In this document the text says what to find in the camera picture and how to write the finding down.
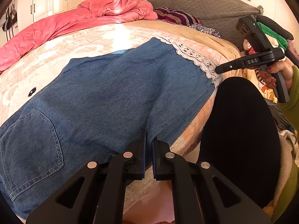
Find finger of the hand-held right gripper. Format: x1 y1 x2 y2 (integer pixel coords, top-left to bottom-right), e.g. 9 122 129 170
215 59 246 74

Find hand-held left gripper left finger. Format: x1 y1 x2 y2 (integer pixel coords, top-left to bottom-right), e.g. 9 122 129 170
26 129 147 224

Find purple striped pillow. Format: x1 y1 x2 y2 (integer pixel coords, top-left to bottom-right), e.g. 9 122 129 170
153 7 204 26

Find person's right leg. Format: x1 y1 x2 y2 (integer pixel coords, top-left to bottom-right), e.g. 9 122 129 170
197 77 281 209

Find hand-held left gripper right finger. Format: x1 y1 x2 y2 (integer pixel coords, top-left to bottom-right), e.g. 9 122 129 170
152 139 272 224

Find peach printed fleece blanket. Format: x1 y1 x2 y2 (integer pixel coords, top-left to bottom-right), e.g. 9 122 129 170
0 24 243 224

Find grey quilted headboard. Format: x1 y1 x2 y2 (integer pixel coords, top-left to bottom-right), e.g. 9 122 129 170
126 0 264 52

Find pink duvet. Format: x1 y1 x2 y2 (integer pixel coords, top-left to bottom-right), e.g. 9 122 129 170
0 0 158 73

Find person's green jacket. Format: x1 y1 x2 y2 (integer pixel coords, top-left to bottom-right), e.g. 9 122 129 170
271 133 299 223

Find dark floral cloth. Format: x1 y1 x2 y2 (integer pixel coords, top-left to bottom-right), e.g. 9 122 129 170
189 24 221 39

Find tan bed sheet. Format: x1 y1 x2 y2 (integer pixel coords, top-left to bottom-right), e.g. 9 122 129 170
121 20 243 60

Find hanging bags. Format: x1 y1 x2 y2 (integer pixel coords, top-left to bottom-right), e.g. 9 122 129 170
2 3 19 42

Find person's right hand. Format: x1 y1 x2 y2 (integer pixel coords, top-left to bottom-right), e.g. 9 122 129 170
258 59 295 89

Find person's right forearm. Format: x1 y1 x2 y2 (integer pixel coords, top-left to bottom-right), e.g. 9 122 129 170
277 64 299 131

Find blue denim pants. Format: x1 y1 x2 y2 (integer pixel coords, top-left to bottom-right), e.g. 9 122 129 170
0 37 223 220

